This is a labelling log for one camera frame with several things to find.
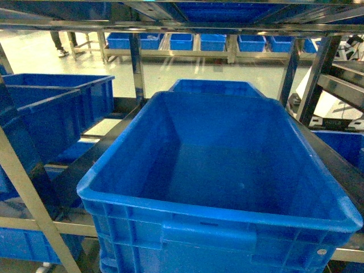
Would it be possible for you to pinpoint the blue crate behind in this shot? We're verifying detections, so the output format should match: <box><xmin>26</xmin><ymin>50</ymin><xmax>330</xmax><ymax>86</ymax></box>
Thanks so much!
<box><xmin>169</xmin><ymin>79</ymin><xmax>265</xmax><ymax>98</ymax></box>

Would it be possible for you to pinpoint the left steel rack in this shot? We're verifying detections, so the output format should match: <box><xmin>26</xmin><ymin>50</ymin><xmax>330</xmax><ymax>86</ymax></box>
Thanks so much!
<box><xmin>1</xmin><ymin>1</ymin><xmax>363</xmax><ymax>272</ymax></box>

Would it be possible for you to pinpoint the blue crate left far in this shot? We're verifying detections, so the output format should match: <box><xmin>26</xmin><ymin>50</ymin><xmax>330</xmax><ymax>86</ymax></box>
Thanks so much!
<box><xmin>3</xmin><ymin>73</ymin><xmax>115</xmax><ymax>131</ymax></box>

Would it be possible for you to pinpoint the large blue crate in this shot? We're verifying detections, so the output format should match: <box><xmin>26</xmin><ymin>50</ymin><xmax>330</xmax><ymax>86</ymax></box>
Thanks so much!
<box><xmin>77</xmin><ymin>92</ymin><xmax>363</xmax><ymax>272</ymax></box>

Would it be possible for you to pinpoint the blue crate left near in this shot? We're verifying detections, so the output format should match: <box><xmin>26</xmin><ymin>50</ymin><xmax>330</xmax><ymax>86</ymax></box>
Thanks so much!
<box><xmin>1</xmin><ymin>84</ymin><xmax>81</xmax><ymax>168</ymax></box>

